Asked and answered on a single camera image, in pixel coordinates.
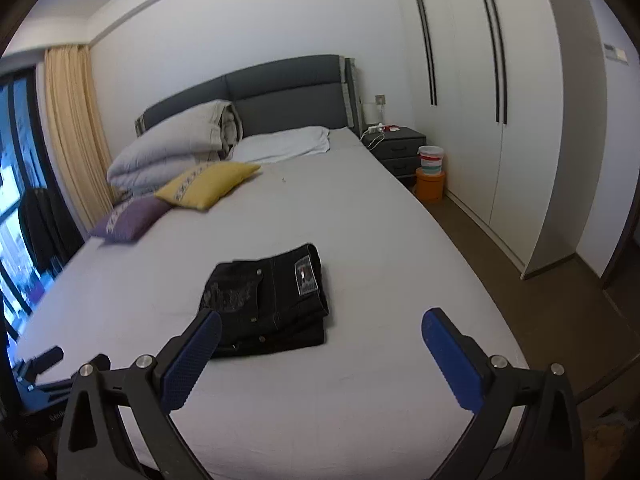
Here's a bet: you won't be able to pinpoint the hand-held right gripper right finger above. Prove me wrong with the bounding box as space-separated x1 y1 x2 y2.
421 307 586 480

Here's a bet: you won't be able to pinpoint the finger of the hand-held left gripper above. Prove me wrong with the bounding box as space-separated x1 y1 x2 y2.
12 346 65 390

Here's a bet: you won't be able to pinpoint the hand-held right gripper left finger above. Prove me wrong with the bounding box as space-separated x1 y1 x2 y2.
57 309 223 480

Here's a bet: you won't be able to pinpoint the black pants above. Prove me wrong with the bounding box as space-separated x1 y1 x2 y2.
199 243 330 359

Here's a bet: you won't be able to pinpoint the hanging black clothes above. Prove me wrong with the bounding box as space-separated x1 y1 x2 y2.
19 186 83 271

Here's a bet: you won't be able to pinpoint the purple pillow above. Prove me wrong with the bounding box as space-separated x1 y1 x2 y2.
90 196 173 244

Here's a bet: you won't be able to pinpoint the bed with white sheet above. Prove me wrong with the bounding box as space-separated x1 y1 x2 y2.
10 127 531 480

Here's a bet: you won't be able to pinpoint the orange round box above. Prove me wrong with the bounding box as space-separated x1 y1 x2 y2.
415 167 446 203

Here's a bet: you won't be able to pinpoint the black framed window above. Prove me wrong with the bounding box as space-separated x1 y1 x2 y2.
0 67 86 361

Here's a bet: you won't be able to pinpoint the yellow pillow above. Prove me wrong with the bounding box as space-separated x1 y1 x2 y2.
155 161 262 211

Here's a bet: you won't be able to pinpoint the white plastic bucket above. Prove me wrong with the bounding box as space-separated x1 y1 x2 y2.
418 145 446 173

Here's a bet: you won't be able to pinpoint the folded grey duvet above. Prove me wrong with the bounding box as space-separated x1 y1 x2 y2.
107 100 244 196

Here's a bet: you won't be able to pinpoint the dark grey nightstand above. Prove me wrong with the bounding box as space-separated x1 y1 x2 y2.
361 126 427 183

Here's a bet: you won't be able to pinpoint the beige curtain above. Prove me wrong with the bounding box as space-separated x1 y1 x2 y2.
44 45 115 238

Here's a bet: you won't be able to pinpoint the white wardrobe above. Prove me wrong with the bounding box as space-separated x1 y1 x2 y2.
387 0 608 281

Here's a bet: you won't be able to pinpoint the white pillow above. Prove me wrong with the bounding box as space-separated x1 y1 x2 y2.
232 126 331 164

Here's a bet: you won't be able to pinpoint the grey upholstered headboard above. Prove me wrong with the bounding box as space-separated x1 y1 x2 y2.
135 54 363 141

